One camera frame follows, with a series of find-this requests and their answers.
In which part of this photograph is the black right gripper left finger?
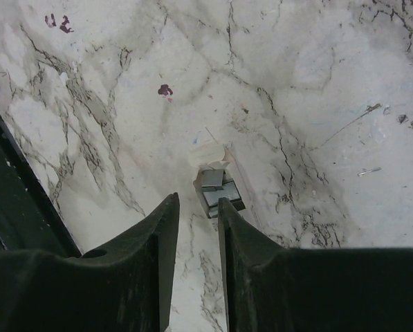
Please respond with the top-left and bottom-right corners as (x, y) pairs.
(0, 193), (180, 331)

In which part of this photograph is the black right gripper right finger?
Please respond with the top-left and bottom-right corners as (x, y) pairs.
(218, 199), (413, 331)

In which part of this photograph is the white staple box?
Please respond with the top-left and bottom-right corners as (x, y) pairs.
(188, 141), (248, 219)

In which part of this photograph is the loose staple strip on table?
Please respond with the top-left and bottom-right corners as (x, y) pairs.
(358, 167), (381, 177)

